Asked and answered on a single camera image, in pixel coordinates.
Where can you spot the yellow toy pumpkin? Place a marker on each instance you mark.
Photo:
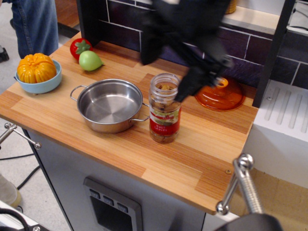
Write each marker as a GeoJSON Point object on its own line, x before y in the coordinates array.
{"type": "Point", "coordinates": [36, 68]}

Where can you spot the orange glass pot lid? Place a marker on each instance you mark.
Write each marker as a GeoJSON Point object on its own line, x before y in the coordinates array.
{"type": "Point", "coordinates": [227, 95]}

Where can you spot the person leg blue jeans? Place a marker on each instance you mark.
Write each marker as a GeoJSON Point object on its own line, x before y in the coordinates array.
{"type": "Point", "coordinates": [36, 26]}

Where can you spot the wooden shelf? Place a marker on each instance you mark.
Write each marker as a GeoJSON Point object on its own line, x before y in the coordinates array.
{"type": "Point", "coordinates": [253, 20]}

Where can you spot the beige shoe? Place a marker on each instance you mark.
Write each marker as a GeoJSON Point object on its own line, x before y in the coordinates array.
{"type": "Point", "coordinates": [9, 194]}

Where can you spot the silver clamp screw right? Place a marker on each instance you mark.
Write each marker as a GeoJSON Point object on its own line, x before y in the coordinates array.
{"type": "Point", "coordinates": [241, 178]}

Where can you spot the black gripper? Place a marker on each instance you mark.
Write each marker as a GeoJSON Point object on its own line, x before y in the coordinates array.
{"type": "Point", "coordinates": [203, 71]}

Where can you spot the light blue bowl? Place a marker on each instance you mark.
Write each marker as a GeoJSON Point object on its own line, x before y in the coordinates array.
{"type": "Point", "coordinates": [43, 87]}

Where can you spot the green toy pear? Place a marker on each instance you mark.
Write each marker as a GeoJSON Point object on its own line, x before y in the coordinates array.
{"type": "Point", "coordinates": [90, 61]}

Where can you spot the red toy tomato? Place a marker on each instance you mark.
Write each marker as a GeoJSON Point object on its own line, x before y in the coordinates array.
{"type": "Point", "coordinates": [78, 46]}

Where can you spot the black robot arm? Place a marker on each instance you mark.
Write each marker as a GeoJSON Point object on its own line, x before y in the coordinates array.
{"type": "Point", "coordinates": [190, 28]}

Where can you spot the yellow toy corn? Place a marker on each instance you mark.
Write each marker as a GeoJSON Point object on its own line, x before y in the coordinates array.
{"type": "Point", "coordinates": [231, 7]}

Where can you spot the grey toy oven panel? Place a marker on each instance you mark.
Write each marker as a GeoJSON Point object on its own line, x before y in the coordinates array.
{"type": "Point", "coordinates": [113, 211]}

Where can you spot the silver clamp handle left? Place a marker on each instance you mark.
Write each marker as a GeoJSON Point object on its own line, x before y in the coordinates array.
{"type": "Point", "coordinates": [10, 128]}

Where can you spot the black vertical post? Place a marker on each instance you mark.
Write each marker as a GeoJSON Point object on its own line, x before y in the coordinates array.
{"type": "Point", "coordinates": [273, 52]}

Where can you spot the stainless steel pot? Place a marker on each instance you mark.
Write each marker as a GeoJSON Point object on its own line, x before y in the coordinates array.
{"type": "Point", "coordinates": [110, 105]}

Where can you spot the white drain board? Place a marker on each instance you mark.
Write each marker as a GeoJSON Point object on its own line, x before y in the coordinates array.
{"type": "Point", "coordinates": [284, 109]}

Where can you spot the clear almond jar red label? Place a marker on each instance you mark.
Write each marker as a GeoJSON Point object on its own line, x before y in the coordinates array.
{"type": "Point", "coordinates": [165, 112]}

